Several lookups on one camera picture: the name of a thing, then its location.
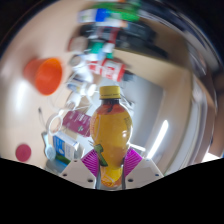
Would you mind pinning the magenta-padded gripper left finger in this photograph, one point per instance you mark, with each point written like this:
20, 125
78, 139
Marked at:
77, 171

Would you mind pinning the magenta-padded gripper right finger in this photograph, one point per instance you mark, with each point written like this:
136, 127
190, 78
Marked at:
146, 170

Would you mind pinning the yellow-capped orange juice bottle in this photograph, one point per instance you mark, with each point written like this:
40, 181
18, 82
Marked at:
111, 133

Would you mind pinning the light blue hairbrush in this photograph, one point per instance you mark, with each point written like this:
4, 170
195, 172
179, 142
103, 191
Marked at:
50, 153

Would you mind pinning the white under-shelf light bar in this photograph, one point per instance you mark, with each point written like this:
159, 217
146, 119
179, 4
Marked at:
157, 139

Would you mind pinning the pink pouch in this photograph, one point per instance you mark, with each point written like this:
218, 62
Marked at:
77, 123

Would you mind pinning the orange plastic cup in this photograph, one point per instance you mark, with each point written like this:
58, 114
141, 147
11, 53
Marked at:
48, 76

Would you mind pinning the red and white can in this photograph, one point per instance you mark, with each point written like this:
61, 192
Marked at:
108, 70

